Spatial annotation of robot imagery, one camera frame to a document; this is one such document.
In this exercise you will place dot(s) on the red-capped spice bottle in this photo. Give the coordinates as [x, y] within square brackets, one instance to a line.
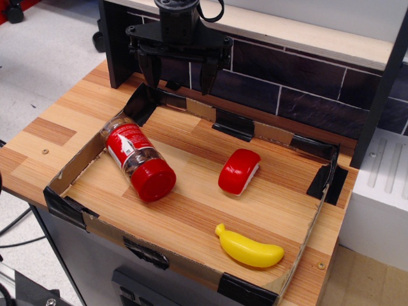
[142, 165]

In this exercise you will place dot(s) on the black shelf post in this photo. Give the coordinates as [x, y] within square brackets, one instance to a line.
[381, 96]

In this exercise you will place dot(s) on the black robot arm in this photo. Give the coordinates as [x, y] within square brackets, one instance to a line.
[180, 34]

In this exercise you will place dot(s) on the black wheel red frame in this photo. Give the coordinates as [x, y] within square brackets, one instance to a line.
[13, 11]

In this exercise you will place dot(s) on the black caster wheel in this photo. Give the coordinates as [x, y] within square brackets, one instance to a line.
[98, 39]

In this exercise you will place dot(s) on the yellow toy banana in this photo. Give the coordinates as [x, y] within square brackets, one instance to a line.
[248, 251]

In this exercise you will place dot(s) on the dark brick backsplash panel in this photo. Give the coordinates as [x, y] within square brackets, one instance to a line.
[310, 76]

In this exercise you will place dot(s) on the red toy sushi piece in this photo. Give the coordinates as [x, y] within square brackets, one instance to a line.
[238, 171]

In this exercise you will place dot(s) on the taped cardboard fence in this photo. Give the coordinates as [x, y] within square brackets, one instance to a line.
[124, 251]

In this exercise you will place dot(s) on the white grooved block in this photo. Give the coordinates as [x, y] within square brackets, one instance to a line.
[375, 223]

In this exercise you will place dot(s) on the black metal bracket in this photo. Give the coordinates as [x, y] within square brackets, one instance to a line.
[17, 289]

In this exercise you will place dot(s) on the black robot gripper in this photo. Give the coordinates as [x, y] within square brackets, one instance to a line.
[180, 34]

